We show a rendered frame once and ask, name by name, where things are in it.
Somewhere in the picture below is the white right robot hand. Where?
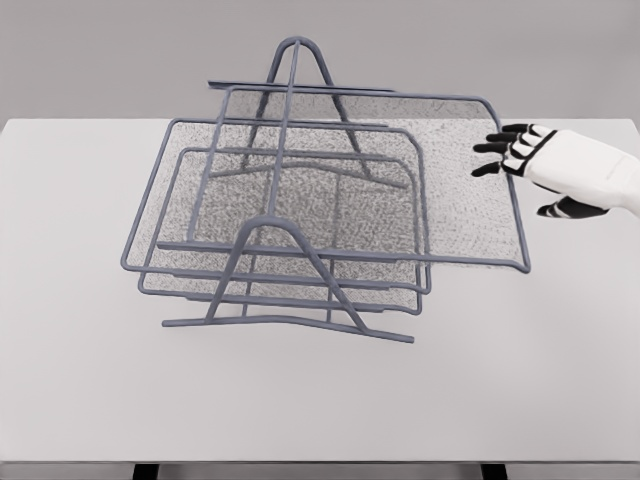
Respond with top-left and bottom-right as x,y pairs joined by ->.
470,121 -> 630,220

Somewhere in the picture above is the large grey mesh tray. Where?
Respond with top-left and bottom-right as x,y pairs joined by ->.
187,87 -> 532,276

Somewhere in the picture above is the grey wire rack frame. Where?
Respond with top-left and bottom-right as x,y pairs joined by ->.
158,34 -> 416,346

